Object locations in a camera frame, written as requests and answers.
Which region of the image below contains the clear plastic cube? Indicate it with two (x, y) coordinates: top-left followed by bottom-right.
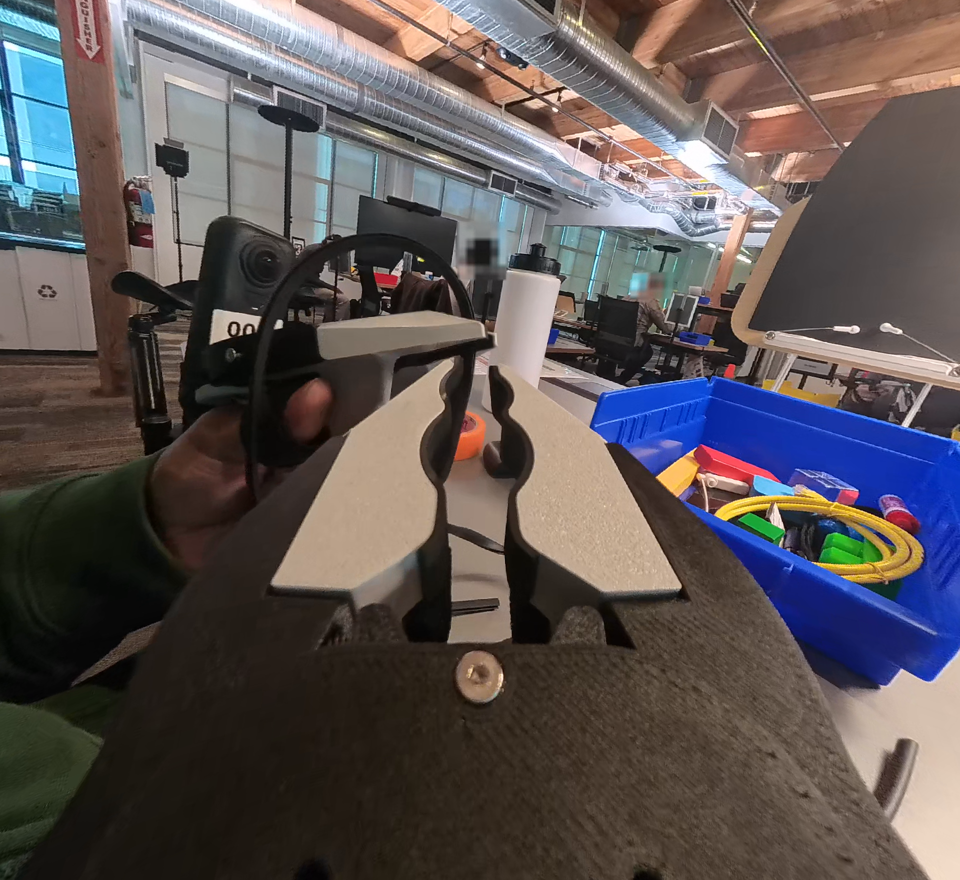
(787, 469), (860, 506)

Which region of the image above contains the bright green toy brick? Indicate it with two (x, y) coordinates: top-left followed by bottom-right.
(817, 531), (882, 566)

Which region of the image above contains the yellow block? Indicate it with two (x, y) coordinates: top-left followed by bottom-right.
(656, 452), (702, 499)

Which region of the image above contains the yellow bin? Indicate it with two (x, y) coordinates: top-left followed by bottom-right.
(780, 377), (841, 409)

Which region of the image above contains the red marker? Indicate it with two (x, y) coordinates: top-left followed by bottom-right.
(877, 493), (922, 536)

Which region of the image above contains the orange tape roll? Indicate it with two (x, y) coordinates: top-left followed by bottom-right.
(453, 411), (489, 463)

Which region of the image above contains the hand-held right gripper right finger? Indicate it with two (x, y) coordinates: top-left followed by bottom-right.
(487, 362), (684, 644)

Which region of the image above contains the red block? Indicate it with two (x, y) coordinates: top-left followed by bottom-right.
(693, 445), (781, 487)

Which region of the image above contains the blue plastic bin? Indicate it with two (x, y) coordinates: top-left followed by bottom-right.
(591, 373), (960, 686)

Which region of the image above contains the black cable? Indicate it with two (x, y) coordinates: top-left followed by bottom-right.
(243, 233), (505, 555)

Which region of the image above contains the silver ventilation duct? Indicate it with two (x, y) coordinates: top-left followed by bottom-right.
(112, 0), (609, 210)

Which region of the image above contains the black monitor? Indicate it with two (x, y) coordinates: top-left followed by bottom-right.
(356, 196), (459, 274)

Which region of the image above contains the black office chair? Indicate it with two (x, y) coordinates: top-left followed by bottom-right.
(596, 295), (642, 382)

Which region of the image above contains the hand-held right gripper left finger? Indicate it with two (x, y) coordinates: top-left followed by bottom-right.
(268, 358), (456, 643)

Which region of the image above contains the red fire extinguisher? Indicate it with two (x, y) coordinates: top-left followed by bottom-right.
(123, 176), (156, 250)

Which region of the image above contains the white board stand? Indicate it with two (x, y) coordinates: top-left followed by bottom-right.
(761, 323), (960, 431)

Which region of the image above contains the small black studio light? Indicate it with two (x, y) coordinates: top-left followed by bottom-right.
(155, 141), (190, 281)

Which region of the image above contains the person's green sweater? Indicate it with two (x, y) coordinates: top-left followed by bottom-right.
(0, 700), (106, 880)

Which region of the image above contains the white water bottle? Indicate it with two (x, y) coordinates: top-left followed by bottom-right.
(483, 242), (564, 412)

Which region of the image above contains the wooden post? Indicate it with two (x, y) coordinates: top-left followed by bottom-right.
(45, 0), (136, 397)

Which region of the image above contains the person's left hand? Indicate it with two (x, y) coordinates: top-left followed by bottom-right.
(148, 377), (348, 571)

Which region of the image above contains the white recycling cabinet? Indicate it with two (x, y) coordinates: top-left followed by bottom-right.
(0, 246), (99, 352)

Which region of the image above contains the black tripod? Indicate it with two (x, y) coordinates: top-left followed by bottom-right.
(111, 271), (198, 455)

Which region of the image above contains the yellow ethernet cable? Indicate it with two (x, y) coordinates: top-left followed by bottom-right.
(716, 486), (925, 585)

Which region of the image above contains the person's left forearm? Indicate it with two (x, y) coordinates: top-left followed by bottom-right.
(0, 456), (189, 705)

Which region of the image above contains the brown jacket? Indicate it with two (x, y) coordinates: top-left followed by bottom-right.
(390, 272), (462, 319)

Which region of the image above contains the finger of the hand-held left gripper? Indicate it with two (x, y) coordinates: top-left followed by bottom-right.
(315, 310), (498, 440)

